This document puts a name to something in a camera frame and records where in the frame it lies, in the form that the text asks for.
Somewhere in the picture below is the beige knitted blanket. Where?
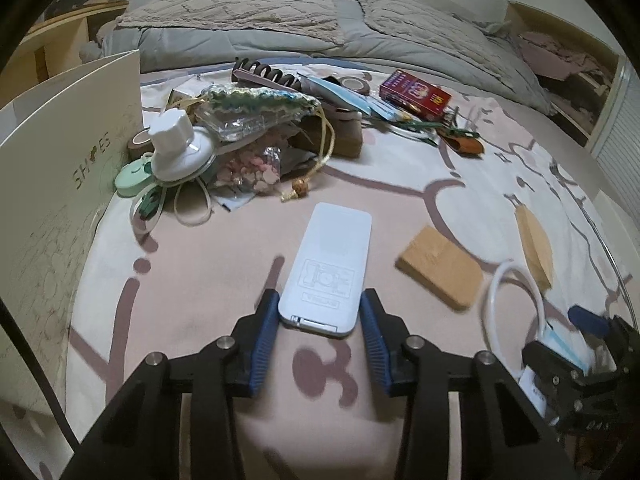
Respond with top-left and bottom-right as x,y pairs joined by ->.
357,0 -> 502,62
115,0 -> 347,47

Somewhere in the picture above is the white cable loop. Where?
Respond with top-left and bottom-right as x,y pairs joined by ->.
481,258 -> 547,362

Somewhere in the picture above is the green round tin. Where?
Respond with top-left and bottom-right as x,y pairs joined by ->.
113,154 -> 154,199

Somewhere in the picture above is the red card box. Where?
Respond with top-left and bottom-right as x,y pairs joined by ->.
378,68 -> 453,121

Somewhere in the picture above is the blue face mask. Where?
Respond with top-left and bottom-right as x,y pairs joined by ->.
300,75 -> 402,122
542,327 -> 599,374

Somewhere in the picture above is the clear plastic case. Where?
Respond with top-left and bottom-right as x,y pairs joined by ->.
199,104 -> 267,144

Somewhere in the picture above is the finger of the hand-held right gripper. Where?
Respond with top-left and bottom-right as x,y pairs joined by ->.
567,305 -> 632,342
522,340 -> 590,389

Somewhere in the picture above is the wooden shelf unit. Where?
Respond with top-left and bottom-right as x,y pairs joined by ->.
19,0 -> 132,92

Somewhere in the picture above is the printed cartoon blanket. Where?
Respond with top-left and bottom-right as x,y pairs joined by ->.
65,57 -> 637,480

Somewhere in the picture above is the white cardboard shoe box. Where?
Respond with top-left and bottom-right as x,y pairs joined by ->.
0,49 -> 144,417

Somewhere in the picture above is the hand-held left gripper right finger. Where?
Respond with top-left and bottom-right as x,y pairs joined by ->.
359,288 -> 577,480

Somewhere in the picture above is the orange green knitted ornament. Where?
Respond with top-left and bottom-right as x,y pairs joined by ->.
439,126 -> 486,159

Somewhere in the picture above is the dark spiral hair clip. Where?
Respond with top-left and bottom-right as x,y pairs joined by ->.
231,57 -> 304,92

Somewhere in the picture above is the thick wooden block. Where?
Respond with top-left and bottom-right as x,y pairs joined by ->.
397,224 -> 484,312

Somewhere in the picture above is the white remote control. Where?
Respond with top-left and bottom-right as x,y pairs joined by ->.
278,202 -> 374,339

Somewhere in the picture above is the white louvred door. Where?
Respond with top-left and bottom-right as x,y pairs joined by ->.
584,54 -> 640,222

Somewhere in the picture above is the clear bag of pink hearts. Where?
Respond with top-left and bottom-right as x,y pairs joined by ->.
214,141 -> 284,194

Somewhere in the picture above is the cream rubber strap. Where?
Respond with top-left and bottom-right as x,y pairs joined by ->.
131,174 -> 212,234

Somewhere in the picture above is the pink clothes pile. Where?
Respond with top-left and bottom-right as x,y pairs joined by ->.
517,29 -> 609,82

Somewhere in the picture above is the flat wooden piece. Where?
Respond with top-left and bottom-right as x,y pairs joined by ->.
514,207 -> 554,292

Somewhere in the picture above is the brown tape roll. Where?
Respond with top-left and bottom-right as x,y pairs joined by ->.
128,127 -> 157,159

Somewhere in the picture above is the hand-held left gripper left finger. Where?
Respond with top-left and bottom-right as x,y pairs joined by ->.
60,288 -> 282,480

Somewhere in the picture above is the grey duvet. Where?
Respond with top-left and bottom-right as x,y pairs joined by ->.
102,0 -> 557,112

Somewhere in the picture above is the dark patterned tape roll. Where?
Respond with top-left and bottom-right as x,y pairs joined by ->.
339,75 -> 374,96

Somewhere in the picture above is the blue green crocheted pouch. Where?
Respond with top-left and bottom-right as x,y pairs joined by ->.
199,85 -> 337,204

